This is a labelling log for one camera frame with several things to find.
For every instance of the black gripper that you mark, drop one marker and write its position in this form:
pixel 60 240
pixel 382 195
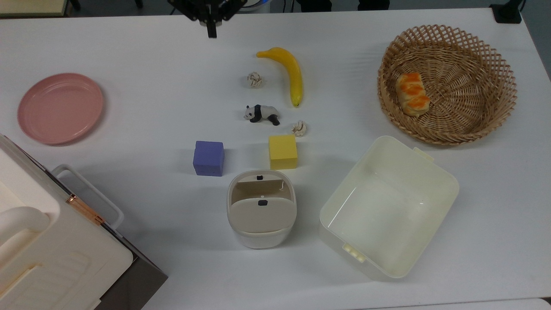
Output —
pixel 202 9

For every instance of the beige dustbin lid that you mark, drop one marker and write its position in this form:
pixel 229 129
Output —
pixel 262 217

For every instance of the beige desktop dustbin body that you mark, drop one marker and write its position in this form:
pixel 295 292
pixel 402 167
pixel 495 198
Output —
pixel 260 241

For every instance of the yellow toy banana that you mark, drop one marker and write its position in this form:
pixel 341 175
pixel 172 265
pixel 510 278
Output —
pixel 292 73

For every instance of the black white panda figurine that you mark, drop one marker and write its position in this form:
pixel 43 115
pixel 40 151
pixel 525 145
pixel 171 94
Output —
pixel 263 113

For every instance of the purple foam cube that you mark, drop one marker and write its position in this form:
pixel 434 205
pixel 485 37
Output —
pixel 208 158

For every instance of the yellow foam cube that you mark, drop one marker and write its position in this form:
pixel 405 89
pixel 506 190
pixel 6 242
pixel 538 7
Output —
pixel 283 151

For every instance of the pink round plate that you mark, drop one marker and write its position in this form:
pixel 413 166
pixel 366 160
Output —
pixel 60 107

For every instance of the beige wooden desk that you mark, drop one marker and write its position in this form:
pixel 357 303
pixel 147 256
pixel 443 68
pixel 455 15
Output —
pixel 30 6

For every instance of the orange glazed toy bread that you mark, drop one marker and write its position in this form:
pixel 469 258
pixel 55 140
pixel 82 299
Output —
pixel 412 94

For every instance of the cream plastic storage box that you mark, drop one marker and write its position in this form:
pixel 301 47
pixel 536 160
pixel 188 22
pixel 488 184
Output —
pixel 387 215

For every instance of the woven wicker basket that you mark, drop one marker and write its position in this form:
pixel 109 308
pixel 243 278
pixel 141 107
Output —
pixel 465 86

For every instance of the cream plastic cabinet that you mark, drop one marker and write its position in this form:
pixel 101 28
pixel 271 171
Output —
pixel 56 258

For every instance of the black camera stand base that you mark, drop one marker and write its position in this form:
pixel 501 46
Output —
pixel 507 13

